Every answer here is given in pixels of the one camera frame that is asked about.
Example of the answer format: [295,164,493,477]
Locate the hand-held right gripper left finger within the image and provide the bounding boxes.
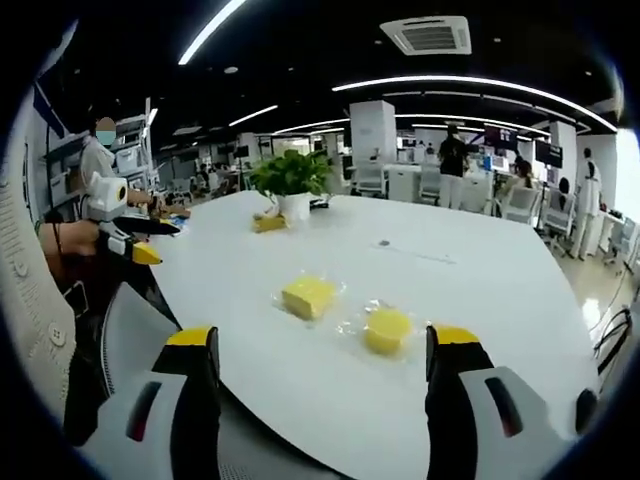
[74,325,222,480]

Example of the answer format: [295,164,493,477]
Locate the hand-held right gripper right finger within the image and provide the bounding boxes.
[424,323,587,480]

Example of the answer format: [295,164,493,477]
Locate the round yellow silicone block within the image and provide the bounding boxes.
[363,308,414,357]

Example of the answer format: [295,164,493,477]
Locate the rectangular yellow silicone block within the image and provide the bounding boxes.
[280,275,338,322]

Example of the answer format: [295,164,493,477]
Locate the black device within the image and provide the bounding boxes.
[61,280,90,318]

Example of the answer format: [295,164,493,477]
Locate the person's white knitted cardigan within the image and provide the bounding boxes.
[0,169,77,416]

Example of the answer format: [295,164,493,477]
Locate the green potted plant white pot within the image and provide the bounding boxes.
[248,148,335,222]

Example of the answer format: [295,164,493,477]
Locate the straight ceiling light strip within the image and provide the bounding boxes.
[177,0,250,66]

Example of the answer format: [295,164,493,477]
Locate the white mesh office chair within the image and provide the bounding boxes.
[501,183,545,224]
[541,188,577,247]

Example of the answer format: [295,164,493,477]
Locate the white square pillar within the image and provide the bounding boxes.
[349,100,398,167]

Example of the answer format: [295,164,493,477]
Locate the dark monitor screen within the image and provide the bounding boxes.
[533,139,565,169]

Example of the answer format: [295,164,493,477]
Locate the long curved ceiling light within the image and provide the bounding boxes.
[331,74,619,134]

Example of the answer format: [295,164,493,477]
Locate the ceiling air conditioner vent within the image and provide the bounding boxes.
[379,15,473,57]

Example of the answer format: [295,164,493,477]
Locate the black cables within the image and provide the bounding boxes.
[591,303,635,377]

